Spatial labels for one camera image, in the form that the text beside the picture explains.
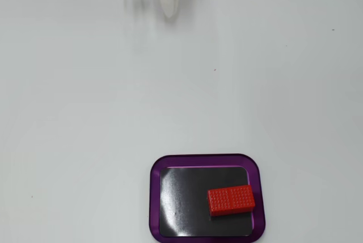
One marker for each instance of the red rectangular studded block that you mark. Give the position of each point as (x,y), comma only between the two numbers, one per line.
(231,200)

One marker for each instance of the purple tray with black mat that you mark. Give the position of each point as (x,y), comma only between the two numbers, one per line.
(181,206)

